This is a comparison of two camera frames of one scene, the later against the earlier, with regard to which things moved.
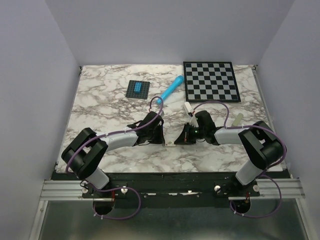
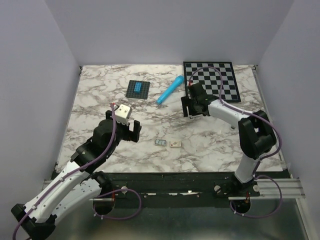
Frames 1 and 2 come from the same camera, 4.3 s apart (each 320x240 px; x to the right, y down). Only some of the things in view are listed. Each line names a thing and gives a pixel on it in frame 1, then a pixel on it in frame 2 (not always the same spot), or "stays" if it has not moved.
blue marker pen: x=179 y=81 stays
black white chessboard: x=210 y=82 stays
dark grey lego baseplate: x=144 y=89 stays
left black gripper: x=160 y=139 -> x=130 y=135
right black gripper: x=184 y=138 -> x=186 y=101
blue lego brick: x=138 y=87 stays
